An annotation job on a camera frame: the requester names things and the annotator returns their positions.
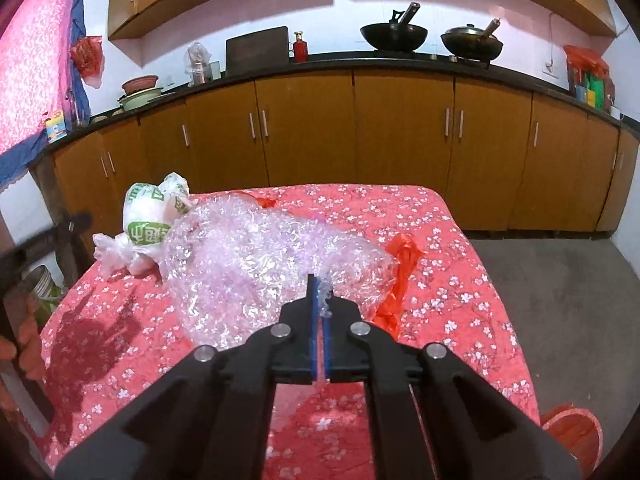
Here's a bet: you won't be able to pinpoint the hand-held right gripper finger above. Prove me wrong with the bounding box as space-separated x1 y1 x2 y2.
52 274 323 480
320 287 583 480

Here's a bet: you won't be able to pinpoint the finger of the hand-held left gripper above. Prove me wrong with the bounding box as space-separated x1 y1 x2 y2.
0 212 94 291

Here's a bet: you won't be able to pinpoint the white bag with green print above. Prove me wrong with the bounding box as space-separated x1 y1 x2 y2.
122 172 193 261

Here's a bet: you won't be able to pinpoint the clear bubble wrap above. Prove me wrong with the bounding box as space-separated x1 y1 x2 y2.
157 200 401 356

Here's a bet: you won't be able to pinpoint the red plastic waste basket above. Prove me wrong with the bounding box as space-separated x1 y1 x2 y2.
540 402 603 478

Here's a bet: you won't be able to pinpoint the person's left hand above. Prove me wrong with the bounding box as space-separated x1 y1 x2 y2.
19 294 49 382

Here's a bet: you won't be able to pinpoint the colourful carton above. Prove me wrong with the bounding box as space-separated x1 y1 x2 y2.
45 110 68 141

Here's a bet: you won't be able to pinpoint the red floral tablecloth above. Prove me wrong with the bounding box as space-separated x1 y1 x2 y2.
37 184 543 480

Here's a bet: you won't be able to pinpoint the red basin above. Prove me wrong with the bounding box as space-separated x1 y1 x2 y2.
121 76 159 96

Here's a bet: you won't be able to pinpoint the pink floral cloth blue border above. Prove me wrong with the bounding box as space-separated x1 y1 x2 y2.
0 0 88 188

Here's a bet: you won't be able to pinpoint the hanging red plastic bag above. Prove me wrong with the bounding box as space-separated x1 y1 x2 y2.
70 35 104 88

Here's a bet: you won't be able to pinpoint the wooden base cabinets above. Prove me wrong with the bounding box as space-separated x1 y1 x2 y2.
52 52 640 241

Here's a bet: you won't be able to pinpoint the jar in plastic bag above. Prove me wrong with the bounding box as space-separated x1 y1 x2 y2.
186 41 213 86

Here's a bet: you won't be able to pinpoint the dark cutting board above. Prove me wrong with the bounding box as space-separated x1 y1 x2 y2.
225 26 290 78

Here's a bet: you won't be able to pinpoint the gas stove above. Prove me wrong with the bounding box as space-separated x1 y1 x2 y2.
372 50 493 67

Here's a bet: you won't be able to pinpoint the black wok with lid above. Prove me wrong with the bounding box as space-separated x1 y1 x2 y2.
440 18 504 61

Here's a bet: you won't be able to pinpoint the green box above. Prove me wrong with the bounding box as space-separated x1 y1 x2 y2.
585 77 606 108

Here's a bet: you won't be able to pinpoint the red bag over containers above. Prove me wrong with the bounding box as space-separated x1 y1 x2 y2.
564 45 611 80

